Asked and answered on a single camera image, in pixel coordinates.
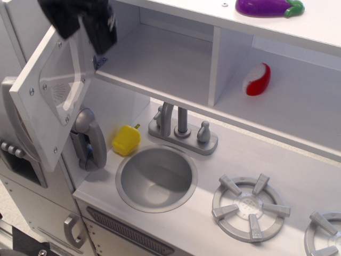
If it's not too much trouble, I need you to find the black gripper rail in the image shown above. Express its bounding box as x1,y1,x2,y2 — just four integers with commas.
38,0,117,55

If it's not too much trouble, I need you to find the grey toy faucet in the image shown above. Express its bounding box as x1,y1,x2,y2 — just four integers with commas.
148,102,218,155

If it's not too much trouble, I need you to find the grey oven vent grille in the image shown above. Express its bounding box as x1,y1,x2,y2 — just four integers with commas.
86,207,174,255

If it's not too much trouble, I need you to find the grey toy wall phone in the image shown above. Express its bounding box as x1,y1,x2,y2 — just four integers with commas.
70,108,107,172

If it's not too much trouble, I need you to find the grey ice dispenser panel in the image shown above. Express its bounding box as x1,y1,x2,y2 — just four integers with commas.
1,139,47,188

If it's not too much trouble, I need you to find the grey lower fridge handle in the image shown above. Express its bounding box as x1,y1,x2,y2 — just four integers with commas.
63,213,87,249

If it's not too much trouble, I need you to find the purple toy eggplant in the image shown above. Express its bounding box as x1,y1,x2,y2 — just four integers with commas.
235,0,305,18

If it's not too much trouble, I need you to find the white toy microwave door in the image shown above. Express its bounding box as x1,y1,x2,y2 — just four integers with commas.
9,27,94,172

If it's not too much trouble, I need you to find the round silver sink bowl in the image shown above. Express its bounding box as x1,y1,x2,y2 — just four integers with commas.
116,145,198,213

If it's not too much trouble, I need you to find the grey stove burner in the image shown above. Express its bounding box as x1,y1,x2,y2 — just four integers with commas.
212,174,291,243
304,211,340,255

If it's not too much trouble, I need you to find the grey stove burner right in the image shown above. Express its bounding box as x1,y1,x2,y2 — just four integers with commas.
304,211,340,255

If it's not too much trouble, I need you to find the grey stove burner left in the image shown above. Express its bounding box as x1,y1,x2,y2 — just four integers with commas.
212,174,291,243

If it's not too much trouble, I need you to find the yellow toy bell pepper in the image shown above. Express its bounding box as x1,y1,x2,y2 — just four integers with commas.
111,124,141,156

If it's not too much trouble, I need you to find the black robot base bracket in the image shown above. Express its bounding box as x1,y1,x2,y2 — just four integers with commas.
1,215,54,255

